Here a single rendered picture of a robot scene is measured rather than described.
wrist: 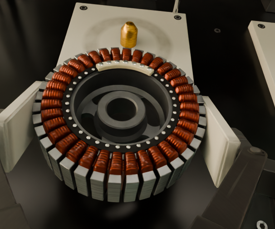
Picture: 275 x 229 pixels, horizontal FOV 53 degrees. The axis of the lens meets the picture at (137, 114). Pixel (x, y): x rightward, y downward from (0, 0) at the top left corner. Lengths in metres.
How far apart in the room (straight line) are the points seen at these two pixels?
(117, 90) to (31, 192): 0.11
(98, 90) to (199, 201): 0.12
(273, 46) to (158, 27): 0.15
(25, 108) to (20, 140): 0.02
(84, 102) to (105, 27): 0.18
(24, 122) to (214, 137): 0.11
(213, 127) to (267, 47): 0.24
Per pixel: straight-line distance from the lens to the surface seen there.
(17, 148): 0.17
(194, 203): 0.25
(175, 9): 0.40
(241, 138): 0.17
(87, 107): 0.20
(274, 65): 0.37
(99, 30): 0.36
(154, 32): 0.36
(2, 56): 0.36
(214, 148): 0.16
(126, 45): 0.33
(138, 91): 0.21
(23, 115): 0.17
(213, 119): 0.17
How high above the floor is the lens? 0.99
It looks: 53 degrees down
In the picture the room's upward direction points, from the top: 9 degrees clockwise
